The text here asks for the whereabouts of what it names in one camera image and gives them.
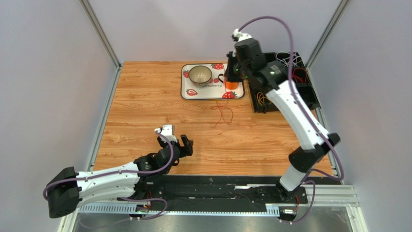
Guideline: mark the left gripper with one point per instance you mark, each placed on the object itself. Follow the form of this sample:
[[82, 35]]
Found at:
[[187, 148]]

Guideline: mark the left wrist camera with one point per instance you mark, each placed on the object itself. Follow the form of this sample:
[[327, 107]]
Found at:
[[166, 132]]

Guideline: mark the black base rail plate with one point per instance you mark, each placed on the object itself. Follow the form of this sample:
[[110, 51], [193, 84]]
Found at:
[[216, 194]]

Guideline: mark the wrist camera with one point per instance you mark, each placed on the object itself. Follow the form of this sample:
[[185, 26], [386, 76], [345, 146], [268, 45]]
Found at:
[[238, 35], [166, 132]]

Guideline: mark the aluminium frame post left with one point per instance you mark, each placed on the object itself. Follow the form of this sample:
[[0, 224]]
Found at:
[[100, 32]]

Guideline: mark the orange mug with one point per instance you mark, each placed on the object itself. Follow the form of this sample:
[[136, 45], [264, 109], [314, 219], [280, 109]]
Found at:
[[227, 84]]

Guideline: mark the beige ceramic bowl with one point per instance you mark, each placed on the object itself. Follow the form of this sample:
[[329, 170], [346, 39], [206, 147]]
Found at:
[[200, 75]]

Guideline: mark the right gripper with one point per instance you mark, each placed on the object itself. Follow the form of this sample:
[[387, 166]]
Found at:
[[232, 73]]

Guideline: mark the black compartment organizer box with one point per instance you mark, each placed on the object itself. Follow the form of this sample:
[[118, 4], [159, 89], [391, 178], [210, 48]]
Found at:
[[300, 76]]

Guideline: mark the aluminium frame post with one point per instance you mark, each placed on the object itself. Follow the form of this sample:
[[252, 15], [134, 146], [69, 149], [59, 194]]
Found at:
[[100, 32], [333, 22]]

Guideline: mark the aluminium frame post right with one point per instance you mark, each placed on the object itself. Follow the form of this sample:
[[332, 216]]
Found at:
[[333, 22]]

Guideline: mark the white strawberry tray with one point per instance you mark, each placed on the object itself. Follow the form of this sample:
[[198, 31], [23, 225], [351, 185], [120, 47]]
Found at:
[[216, 88]]

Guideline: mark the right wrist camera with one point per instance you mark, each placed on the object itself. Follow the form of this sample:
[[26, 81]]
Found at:
[[238, 35]]

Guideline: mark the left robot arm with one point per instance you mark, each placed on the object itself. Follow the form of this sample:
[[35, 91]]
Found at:
[[70, 189]]

